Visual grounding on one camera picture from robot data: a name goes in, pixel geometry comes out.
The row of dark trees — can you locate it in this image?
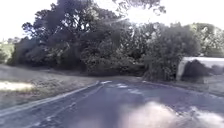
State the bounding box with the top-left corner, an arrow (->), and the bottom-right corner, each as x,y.
6,0 -> 224,82

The grey asphalt road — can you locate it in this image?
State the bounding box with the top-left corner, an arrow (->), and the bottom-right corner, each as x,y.
0,78 -> 224,128

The dry grass slope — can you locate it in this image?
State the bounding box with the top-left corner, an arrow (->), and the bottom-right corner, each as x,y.
0,63 -> 101,111

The dark bush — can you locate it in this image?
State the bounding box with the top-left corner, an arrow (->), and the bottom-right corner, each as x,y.
181,59 -> 213,80

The dry grass verge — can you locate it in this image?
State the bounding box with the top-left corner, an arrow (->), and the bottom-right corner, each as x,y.
141,73 -> 224,98

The pale wall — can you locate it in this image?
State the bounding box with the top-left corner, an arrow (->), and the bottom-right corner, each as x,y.
175,56 -> 224,82

